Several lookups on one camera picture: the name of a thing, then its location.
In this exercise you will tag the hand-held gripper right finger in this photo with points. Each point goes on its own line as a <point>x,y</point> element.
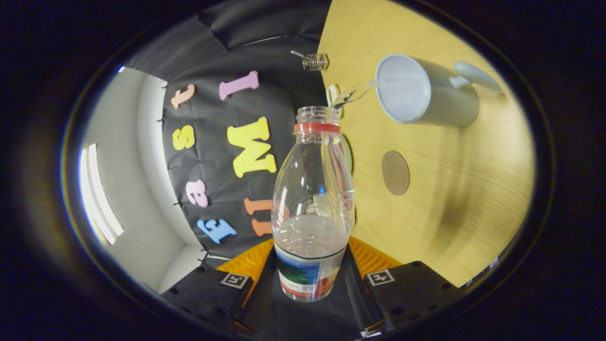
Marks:
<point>412,293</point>

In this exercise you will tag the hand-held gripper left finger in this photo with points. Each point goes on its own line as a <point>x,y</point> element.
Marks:
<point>208,293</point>

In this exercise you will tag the clear plastic juice bottle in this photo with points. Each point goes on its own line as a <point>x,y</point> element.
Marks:
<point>312,237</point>

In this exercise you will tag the round brown coaster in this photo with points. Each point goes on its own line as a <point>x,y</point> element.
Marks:
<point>396,173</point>

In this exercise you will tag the white cup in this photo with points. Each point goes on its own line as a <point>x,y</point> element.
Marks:
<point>440,102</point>

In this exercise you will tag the wooden table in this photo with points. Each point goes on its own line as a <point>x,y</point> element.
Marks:
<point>450,199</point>

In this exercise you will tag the black backdrop cloth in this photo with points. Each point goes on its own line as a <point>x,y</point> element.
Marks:
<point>213,156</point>

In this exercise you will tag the long ceiling light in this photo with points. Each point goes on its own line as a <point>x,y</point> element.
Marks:
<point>99,199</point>

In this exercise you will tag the light green plate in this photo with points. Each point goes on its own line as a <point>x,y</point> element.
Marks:
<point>349,158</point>

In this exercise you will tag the white divided condiment dish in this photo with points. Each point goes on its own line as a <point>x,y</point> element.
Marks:
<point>333,92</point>

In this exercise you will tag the small glass jar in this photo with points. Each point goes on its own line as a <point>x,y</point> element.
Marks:
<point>315,62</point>

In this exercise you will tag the metal spoon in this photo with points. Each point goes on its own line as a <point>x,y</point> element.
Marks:
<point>297,53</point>

